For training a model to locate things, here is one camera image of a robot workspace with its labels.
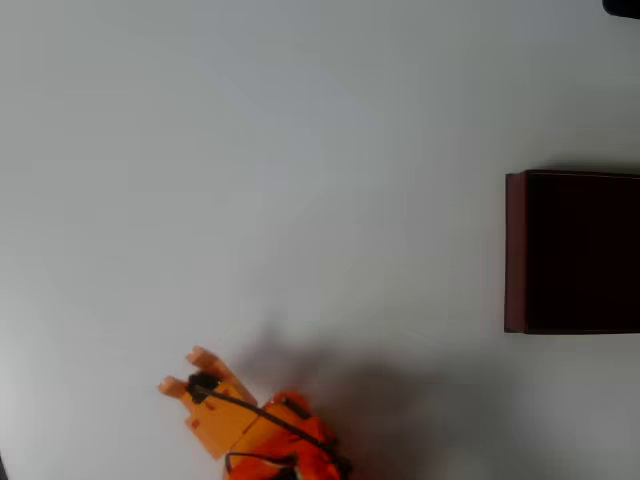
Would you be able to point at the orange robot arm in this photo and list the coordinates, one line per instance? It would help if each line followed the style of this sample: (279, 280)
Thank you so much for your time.
(260, 467)

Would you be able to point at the dark red open box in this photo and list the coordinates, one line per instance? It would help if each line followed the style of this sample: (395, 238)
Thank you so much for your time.
(575, 255)

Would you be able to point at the black camera module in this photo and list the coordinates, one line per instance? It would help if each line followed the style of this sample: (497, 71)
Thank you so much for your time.
(202, 387)

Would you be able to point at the light orange camera mount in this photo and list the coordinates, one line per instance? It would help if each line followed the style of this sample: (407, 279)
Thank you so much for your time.
(220, 425)

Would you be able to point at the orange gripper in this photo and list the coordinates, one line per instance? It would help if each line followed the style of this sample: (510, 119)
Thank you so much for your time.
(212, 406)

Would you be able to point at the black blurred object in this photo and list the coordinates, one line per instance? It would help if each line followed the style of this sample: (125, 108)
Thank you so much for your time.
(625, 7)

